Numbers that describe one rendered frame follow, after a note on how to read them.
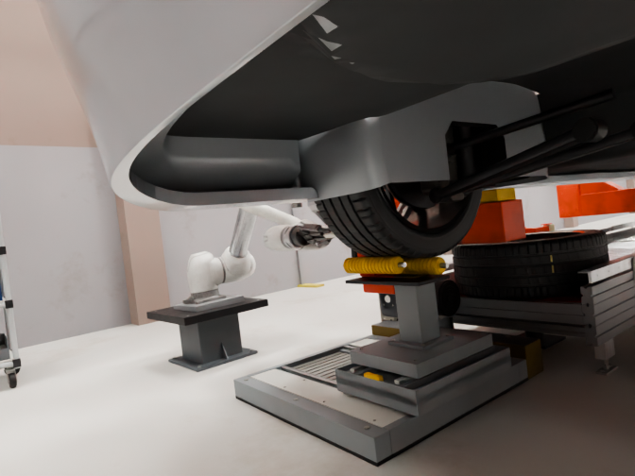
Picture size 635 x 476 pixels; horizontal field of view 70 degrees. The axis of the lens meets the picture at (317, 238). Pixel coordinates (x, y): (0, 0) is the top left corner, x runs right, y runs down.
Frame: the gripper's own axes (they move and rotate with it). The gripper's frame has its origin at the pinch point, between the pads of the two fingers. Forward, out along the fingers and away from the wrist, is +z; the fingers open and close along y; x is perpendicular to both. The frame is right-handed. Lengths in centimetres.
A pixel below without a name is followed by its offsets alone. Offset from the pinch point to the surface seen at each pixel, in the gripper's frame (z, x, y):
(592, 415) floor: 59, -14, -76
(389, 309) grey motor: -20, 5, -56
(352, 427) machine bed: 21, -52, -27
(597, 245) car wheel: 42, 61, -86
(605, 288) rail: 50, 37, -83
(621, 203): 0, 178, -186
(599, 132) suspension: 84, 14, 7
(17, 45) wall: -311, 90, 161
